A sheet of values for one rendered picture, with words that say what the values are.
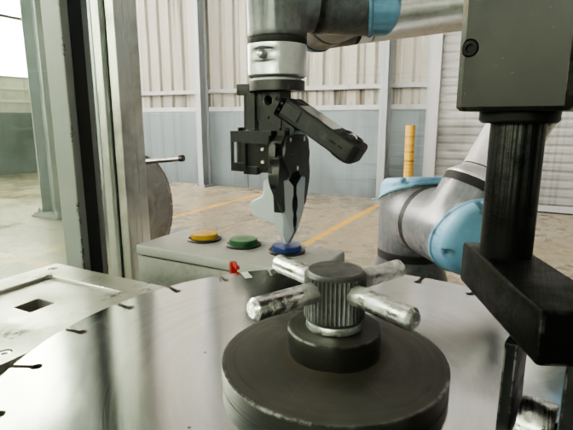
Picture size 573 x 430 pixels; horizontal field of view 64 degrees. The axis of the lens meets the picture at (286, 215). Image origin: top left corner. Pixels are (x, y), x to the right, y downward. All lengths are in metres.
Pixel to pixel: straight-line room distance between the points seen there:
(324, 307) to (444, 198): 0.50
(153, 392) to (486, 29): 0.21
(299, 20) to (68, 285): 0.40
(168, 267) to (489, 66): 0.54
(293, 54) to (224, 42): 7.12
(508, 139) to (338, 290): 0.10
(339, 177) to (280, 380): 6.48
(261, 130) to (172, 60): 7.72
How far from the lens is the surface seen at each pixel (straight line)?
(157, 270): 0.69
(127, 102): 0.72
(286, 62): 0.58
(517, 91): 0.21
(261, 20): 0.59
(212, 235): 0.69
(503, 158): 0.22
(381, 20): 0.64
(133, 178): 0.73
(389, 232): 0.82
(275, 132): 0.59
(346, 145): 0.56
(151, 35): 8.67
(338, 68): 6.70
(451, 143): 6.16
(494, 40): 0.21
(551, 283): 0.20
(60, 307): 0.50
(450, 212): 0.67
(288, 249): 0.61
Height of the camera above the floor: 1.07
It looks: 12 degrees down
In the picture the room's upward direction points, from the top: straight up
